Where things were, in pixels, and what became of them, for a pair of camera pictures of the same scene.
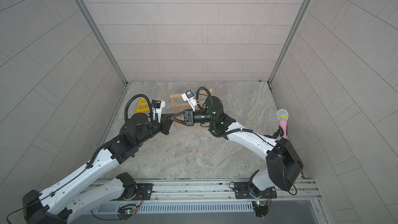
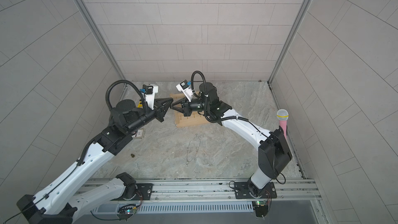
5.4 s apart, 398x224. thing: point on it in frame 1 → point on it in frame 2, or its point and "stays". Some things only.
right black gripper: (190, 121) → (189, 108)
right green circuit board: (261, 209) stays
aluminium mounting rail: (129, 190) stays
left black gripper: (166, 123) → (162, 111)
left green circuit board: (125, 211) stays
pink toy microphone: (282, 115) stays
